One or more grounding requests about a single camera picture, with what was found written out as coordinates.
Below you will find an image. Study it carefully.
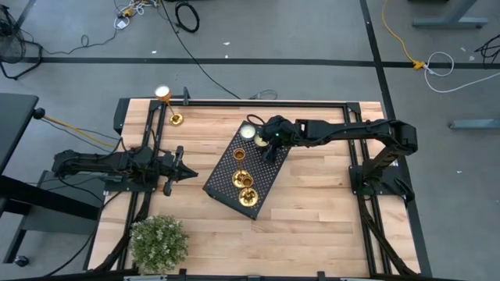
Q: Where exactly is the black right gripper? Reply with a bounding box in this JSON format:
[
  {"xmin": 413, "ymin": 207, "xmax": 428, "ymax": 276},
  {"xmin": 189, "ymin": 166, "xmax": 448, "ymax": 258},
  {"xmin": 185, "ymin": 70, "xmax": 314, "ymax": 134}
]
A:
[{"xmin": 259, "ymin": 115, "xmax": 295, "ymax": 165}]

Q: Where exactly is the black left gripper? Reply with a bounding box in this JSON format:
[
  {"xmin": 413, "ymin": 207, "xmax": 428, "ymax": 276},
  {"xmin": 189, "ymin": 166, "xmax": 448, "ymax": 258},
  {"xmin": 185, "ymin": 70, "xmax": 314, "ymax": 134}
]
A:
[{"xmin": 159, "ymin": 145, "xmax": 199, "ymax": 197}]

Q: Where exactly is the tall gold candlestick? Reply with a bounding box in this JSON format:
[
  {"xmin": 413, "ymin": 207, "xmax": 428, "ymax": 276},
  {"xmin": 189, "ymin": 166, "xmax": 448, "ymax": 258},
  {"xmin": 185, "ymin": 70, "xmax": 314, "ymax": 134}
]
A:
[
  {"xmin": 237, "ymin": 174, "xmax": 259, "ymax": 208},
  {"xmin": 230, "ymin": 147, "xmax": 251, "ymax": 190}
]

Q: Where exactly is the white wax tin candle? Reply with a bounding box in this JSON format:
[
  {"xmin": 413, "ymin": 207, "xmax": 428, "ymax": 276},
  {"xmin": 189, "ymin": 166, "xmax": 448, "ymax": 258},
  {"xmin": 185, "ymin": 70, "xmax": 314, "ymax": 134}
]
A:
[{"xmin": 238, "ymin": 123, "xmax": 258, "ymax": 142}]

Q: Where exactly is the gold goblet candle holder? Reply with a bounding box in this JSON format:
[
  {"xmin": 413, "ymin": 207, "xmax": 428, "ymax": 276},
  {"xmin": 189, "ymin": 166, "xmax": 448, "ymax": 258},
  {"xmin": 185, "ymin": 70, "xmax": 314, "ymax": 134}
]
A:
[{"xmin": 153, "ymin": 84, "xmax": 185, "ymax": 127}]

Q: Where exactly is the black perforated metal shelf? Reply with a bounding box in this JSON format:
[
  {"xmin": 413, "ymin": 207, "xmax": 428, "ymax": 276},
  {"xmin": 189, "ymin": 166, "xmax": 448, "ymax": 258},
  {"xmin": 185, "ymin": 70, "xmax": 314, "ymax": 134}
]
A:
[{"xmin": 202, "ymin": 119, "xmax": 294, "ymax": 221}]

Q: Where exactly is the green potted plant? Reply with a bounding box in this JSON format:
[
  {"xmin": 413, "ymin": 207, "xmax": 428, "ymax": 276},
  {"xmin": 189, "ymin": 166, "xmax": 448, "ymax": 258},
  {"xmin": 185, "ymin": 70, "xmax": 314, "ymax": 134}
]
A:
[{"xmin": 128, "ymin": 214, "xmax": 191, "ymax": 275}]

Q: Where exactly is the yellow pole with black knob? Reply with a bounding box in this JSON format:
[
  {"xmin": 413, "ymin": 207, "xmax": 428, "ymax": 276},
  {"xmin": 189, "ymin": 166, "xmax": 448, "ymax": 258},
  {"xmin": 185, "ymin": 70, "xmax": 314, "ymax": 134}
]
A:
[{"xmin": 33, "ymin": 108, "xmax": 120, "ymax": 149}]

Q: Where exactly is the grey stand base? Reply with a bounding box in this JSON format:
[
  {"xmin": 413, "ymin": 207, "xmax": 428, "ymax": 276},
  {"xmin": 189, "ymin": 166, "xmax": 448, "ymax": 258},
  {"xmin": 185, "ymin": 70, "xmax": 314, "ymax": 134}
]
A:
[{"xmin": 21, "ymin": 169, "xmax": 107, "ymax": 237}]

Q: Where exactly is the black desk beam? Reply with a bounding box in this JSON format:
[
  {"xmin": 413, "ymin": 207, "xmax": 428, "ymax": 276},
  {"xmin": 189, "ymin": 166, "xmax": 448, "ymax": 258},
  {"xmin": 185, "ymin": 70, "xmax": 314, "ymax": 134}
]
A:
[{"xmin": 0, "ymin": 174, "xmax": 102, "ymax": 222}]

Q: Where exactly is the black desk top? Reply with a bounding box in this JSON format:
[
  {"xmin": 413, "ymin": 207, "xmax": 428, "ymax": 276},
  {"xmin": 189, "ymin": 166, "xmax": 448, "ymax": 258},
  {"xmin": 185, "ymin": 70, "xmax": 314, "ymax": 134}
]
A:
[{"xmin": 0, "ymin": 92, "xmax": 40, "ymax": 175}]

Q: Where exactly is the grey desk foot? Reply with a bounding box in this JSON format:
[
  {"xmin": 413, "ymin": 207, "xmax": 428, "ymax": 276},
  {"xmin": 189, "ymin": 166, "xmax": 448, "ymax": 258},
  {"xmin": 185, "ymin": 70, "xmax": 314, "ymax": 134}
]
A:
[
  {"xmin": 412, "ymin": 0, "xmax": 490, "ymax": 30},
  {"xmin": 448, "ymin": 119, "xmax": 500, "ymax": 130}
]

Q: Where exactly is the black floor fan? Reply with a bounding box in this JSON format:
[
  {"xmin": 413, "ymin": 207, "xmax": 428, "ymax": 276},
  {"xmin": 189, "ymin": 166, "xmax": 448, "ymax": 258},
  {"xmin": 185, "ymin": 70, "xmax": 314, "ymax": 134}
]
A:
[{"xmin": 0, "ymin": 4, "xmax": 44, "ymax": 81}]

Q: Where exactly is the black aluminium table frame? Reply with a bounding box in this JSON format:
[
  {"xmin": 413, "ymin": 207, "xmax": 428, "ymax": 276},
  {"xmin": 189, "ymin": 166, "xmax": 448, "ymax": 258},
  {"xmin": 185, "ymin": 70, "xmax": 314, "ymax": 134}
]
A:
[{"xmin": 112, "ymin": 97, "xmax": 394, "ymax": 276}]

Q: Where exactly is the long black floor cable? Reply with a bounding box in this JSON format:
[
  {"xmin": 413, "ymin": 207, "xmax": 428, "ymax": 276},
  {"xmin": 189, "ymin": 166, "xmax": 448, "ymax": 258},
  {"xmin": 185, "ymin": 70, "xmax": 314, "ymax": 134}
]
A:
[{"xmin": 159, "ymin": 0, "xmax": 242, "ymax": 101}]

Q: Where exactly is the coiled black cable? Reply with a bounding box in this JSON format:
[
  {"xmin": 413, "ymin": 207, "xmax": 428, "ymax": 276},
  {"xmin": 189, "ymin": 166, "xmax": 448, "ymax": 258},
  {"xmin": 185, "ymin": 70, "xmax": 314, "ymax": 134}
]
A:
[{"xmin": 174, "ymin": 1, "xmax": 201, "ymax": 34}]

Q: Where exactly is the yellow extension cable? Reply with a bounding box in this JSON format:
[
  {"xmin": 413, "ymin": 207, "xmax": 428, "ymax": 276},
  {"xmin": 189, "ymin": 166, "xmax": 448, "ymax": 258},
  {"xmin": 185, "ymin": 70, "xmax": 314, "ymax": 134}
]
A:
[{"xmin": 380, "ymin": 0, "xmax": 427, "ymax": 71}]

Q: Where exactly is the white floor cable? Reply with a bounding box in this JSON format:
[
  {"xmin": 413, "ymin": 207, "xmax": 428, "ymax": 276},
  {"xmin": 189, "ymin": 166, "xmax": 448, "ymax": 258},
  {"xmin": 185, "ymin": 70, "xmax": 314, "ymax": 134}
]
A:
[{"xmin": 423, "ymin": 51, "xmax": 500, "ymax": 94}]

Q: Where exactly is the black cable bundle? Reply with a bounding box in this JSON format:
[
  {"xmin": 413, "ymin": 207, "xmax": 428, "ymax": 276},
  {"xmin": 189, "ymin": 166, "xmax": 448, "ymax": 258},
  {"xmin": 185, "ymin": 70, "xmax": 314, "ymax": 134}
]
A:
[{"xmin": 474, "ymin": 33, "xmax": 500, "ymax": 66}]

